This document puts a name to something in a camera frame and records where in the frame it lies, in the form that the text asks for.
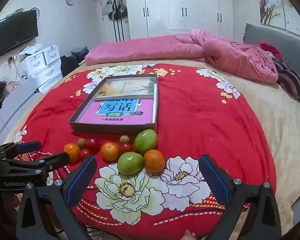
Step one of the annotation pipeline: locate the sunflower cover book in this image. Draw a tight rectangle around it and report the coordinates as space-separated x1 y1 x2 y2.
94 78 157 99

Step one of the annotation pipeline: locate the grey cardboard box tray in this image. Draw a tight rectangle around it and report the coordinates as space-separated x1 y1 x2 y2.
69 74 158 135

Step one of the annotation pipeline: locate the floral wall painting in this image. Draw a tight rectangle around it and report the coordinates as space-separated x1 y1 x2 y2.
258 0 300 34

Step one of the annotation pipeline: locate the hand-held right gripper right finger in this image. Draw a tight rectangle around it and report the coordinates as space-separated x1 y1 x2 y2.
199 154 283 240

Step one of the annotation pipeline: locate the red cloth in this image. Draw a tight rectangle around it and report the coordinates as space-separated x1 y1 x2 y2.
258 41 284 60

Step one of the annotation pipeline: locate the dark hanging bag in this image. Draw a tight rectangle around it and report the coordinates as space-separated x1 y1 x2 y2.
119 0 128 18

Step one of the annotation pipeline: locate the black flat television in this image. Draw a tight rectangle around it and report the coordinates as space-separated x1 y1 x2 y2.
0 9 39 59

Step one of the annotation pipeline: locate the grey headboard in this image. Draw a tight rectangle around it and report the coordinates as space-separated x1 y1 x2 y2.
243 23 300 80

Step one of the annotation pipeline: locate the black striped hanging bag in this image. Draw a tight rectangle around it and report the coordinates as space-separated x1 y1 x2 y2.
108 0 122 22

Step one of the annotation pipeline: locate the striped pillow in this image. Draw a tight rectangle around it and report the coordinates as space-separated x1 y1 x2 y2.
272 59 300 100

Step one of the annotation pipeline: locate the orange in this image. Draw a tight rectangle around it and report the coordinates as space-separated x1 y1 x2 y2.
64 143 81 163
101 142 120 162
143 149 165 173

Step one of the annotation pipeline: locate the white plastic bag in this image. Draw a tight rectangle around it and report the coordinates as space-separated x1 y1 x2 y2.
19 44 43 55

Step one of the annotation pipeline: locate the green round fruit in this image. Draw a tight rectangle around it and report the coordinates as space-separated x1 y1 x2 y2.
117 151 145 176
134 129 158 156

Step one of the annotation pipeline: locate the pink cover book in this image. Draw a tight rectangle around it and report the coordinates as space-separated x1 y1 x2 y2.
79 96 156 125

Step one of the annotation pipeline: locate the white wardrobe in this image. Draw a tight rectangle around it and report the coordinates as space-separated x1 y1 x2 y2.
84 0 234 42

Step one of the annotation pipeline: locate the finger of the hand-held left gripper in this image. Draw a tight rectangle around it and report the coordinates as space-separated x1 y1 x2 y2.
0 141 42 160
0 152 71 175

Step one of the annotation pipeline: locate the dark blue basket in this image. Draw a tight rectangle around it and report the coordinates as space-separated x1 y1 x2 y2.
71 46 88 58

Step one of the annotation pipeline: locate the red floral blanket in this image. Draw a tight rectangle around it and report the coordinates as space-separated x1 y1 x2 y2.
4 64 276 240

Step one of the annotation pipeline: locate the white hanging bag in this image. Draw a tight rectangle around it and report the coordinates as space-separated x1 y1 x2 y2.
102 0 113 15

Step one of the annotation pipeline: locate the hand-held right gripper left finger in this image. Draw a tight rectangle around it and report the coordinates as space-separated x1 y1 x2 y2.
16 155 98 240

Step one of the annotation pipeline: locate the pink quilt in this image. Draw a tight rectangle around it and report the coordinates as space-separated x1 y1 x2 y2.
85 29 279 84

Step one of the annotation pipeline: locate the large white drawer cabinet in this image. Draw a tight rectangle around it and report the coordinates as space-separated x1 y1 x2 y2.
30 61 64 94

